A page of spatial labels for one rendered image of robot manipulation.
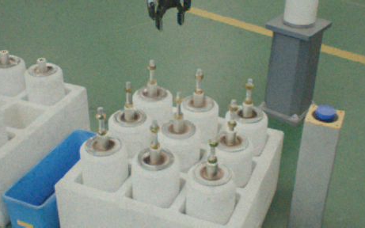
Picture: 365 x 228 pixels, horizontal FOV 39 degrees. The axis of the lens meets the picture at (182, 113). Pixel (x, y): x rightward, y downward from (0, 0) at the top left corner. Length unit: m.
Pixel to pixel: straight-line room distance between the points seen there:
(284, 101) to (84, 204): 0.78
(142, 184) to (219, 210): 0.16
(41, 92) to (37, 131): 0.13
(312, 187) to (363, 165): 0.40
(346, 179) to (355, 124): 0.29
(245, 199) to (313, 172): 0.16
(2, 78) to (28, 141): 0.23
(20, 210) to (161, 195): 0.33
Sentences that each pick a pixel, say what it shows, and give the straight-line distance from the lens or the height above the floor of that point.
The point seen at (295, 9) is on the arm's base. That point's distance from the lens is 1.53.
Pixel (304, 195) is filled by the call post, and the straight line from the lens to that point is 1.17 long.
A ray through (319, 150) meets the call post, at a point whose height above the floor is 0.25.
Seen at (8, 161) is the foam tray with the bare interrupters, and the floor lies 0.16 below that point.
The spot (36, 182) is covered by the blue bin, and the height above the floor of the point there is 0.08.
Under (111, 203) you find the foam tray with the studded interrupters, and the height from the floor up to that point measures 0.18.
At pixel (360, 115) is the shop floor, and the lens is 1.76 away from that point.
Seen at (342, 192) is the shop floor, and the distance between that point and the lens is 1.42.
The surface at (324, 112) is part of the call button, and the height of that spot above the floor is 0.33.
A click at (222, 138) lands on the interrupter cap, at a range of 1.10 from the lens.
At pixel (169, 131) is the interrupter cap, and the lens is 1.11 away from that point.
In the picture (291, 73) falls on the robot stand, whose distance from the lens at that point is 1.58.
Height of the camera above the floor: 0.87
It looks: 31 degrees down
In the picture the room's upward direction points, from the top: 1 degrees clockwise
